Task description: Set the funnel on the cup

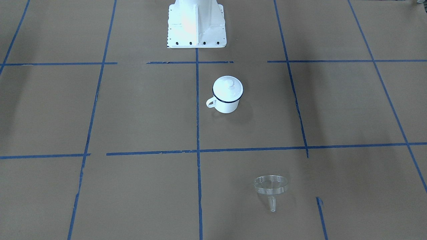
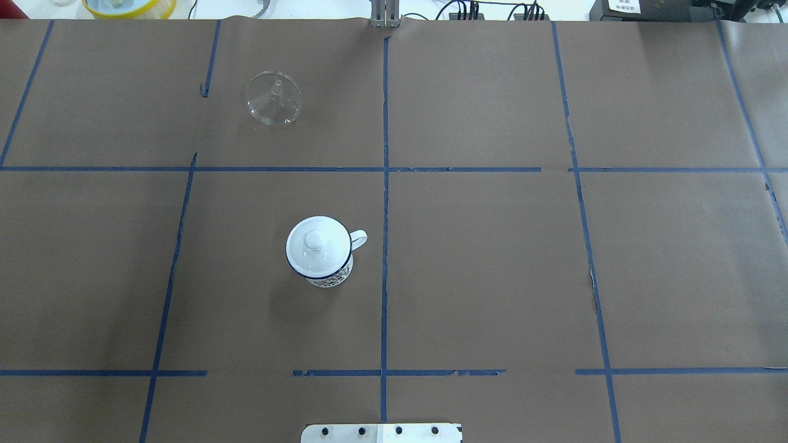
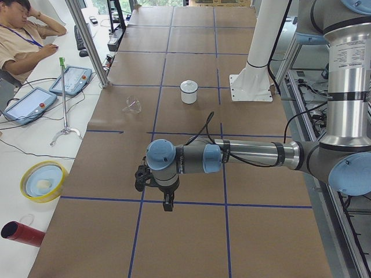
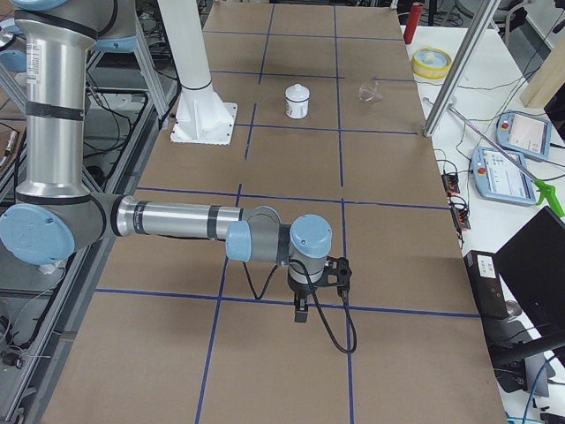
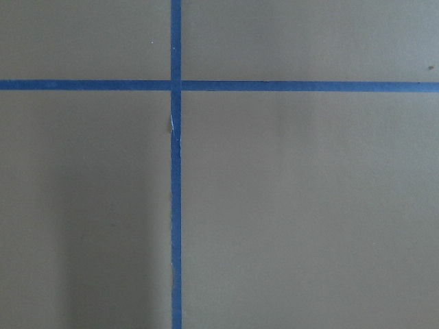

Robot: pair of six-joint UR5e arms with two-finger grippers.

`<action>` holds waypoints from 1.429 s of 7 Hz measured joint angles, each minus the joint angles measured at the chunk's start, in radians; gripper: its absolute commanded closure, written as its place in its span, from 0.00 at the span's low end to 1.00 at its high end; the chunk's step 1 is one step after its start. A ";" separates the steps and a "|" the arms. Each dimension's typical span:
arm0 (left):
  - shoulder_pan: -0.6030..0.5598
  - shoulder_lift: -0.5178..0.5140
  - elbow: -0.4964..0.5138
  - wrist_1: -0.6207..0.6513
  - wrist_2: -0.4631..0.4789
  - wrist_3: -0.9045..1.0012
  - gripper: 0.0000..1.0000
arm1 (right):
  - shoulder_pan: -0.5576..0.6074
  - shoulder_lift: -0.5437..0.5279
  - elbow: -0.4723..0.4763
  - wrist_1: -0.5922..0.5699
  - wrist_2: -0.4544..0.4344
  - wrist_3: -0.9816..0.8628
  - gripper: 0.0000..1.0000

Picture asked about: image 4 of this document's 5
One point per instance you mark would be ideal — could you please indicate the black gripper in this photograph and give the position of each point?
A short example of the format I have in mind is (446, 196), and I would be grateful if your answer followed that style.
(301, 291)

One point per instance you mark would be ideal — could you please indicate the white enamel cup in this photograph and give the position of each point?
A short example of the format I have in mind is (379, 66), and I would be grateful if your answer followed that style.
(297, 108)

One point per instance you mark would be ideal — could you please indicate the clear glass funnel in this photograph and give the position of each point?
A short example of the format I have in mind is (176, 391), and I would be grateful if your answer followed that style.
(369, 92)

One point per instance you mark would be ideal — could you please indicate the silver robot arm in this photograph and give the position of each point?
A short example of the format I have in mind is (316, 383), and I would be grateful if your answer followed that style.
(55, 214)

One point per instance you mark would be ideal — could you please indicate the lower orange connector block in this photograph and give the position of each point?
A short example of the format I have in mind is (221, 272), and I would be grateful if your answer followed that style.
(460, 215)

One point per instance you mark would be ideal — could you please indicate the orange connector block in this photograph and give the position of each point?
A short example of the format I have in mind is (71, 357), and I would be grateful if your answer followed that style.
(460, 215)
(450, 182)

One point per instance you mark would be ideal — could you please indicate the black computer box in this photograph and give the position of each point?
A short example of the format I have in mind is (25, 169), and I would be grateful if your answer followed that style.
(485, 284)

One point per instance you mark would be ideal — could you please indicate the upper orange connector block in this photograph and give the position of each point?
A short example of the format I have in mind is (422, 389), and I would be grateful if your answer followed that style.
(450, 182)

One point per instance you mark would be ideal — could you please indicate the black monitor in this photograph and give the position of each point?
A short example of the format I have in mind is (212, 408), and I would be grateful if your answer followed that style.
(531, 264)

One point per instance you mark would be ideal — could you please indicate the lower blue teach pendant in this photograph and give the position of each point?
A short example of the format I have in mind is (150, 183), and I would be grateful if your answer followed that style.
(497, 179)

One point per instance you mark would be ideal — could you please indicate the blue teach pendant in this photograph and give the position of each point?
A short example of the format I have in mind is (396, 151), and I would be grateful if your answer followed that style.
(524, 133)
(497, 179)

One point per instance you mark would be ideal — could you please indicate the yellow tape roll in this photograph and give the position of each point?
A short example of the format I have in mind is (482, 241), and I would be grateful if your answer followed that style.
(431, 63)

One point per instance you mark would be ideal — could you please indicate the upper blue teach pendant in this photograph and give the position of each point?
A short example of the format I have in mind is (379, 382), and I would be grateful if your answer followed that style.
(524, 133)

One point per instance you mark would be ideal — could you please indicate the red bottle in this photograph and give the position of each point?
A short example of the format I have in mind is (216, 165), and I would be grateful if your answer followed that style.
(411, 25)

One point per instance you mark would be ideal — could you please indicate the wooden plank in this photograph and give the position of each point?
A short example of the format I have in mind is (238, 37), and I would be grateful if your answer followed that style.
(547, 19)

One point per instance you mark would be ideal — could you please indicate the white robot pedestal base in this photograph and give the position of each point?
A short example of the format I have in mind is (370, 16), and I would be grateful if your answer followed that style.
(202, 117)

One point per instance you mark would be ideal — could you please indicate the aluminium frame rail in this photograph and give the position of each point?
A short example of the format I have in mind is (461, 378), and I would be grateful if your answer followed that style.
(41, 313)

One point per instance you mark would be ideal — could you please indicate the green handled reach grabber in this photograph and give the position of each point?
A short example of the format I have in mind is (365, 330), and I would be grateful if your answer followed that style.
(546, 191)

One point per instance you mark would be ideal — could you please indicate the aluminium frame post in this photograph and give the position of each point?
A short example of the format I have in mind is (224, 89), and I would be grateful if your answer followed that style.
(464, 54)

